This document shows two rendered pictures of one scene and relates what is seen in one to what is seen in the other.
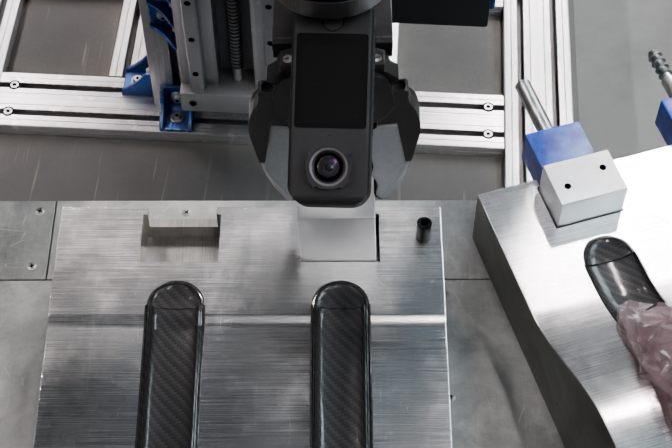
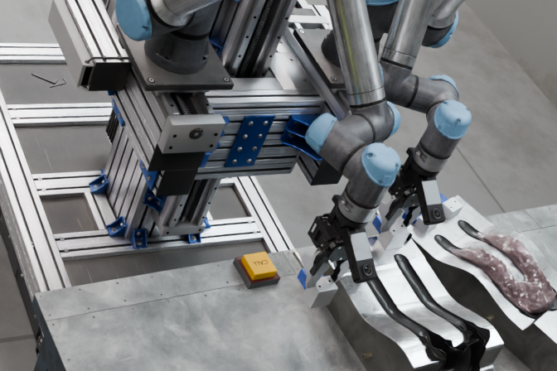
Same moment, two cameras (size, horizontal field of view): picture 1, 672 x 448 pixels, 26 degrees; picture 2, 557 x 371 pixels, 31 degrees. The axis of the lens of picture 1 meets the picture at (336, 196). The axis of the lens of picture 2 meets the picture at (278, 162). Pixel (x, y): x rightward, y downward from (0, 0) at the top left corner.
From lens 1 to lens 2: 172 cm
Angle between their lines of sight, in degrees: 34
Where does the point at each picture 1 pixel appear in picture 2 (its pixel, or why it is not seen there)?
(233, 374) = (389, 281)
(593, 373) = (462, 266)
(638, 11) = not seen: hidden behind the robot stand
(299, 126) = (428, 204)
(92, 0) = (68, 199)
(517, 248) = (419, 241)
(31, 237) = (283, 262)
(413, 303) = (416, 256)
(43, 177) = (93, 277)
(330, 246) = (394, 243)
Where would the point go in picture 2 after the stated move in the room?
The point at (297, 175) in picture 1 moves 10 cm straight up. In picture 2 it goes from (430, 216) to (451, 184)
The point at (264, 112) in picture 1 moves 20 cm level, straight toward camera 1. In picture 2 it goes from (399, 204) to (453, 271)
